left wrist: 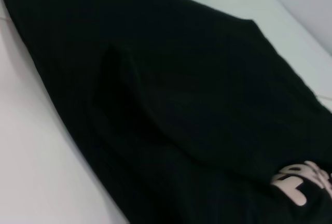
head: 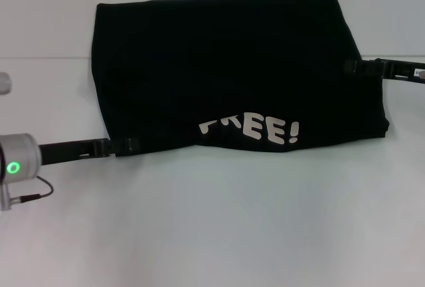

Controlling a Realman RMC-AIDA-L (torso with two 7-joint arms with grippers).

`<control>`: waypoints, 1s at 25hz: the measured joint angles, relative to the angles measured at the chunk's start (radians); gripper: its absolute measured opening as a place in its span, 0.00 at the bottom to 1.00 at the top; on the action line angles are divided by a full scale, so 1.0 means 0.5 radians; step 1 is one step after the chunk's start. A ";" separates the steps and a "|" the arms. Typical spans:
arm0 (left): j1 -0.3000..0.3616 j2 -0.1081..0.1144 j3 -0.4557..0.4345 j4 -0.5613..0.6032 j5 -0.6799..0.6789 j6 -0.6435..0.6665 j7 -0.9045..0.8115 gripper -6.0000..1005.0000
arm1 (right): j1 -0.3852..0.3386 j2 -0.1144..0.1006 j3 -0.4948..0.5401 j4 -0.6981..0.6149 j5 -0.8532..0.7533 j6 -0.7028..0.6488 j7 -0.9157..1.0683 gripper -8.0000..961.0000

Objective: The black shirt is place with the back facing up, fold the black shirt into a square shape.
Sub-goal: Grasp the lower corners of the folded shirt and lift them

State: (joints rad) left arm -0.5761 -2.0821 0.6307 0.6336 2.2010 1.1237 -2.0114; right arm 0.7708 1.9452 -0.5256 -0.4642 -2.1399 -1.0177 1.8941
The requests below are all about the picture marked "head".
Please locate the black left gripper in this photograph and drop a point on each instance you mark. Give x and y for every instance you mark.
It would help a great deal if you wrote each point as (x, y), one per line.
(66, 154)

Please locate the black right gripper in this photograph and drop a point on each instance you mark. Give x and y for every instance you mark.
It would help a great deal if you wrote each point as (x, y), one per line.
(405, 69)

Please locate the black t-shirt with white print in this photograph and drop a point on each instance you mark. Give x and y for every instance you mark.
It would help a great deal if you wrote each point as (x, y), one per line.
(232, 67)

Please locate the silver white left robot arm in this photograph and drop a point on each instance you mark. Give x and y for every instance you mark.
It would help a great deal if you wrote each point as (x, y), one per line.
(18, 159)

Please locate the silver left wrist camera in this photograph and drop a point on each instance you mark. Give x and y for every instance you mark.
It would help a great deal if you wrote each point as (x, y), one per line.
(5, 83)

